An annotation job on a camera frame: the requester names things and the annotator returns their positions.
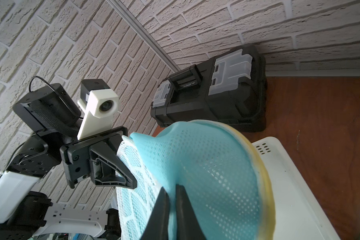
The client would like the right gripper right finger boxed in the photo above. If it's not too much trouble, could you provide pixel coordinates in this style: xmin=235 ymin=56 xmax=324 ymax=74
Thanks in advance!
xmin=176 ymin=185 xmax=206 ymax=240

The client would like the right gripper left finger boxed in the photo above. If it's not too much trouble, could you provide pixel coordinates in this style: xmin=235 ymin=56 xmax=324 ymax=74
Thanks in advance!
xmin=141 ymin=187 xmax=171 ymax=240

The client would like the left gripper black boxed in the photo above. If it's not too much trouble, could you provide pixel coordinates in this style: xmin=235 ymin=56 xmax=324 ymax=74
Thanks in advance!
xmin=60 ymin=126 xmax=138 ymax=190

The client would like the teal mesh laundry bag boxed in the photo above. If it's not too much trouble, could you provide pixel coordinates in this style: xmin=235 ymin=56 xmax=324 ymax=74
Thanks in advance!
xmin=116 ymin=120 xmax=276 ymax=240

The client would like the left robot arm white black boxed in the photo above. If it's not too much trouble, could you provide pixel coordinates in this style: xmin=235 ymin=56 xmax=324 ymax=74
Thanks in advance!
xmin=0 ymin=79 xmax=137 ymax=240

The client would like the white perforated plastic basket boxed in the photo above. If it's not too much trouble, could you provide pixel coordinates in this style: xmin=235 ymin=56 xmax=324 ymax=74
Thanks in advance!
xmin=253 ymin=137 xmax=339 ymax=240

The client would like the black plastic toolbox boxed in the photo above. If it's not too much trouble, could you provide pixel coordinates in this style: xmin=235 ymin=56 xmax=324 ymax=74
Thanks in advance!
xmin=150 ymin=44 xmax=268 ymax=133

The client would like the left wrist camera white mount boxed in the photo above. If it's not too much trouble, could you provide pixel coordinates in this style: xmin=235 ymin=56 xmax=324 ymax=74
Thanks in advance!
xmin=77 ymin=79 xmax=119 ymax=140

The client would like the left aluminium corner post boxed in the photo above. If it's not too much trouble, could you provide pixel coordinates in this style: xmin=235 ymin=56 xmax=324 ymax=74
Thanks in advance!
xmin=107 ymin=0 xmax=180 ymax=73

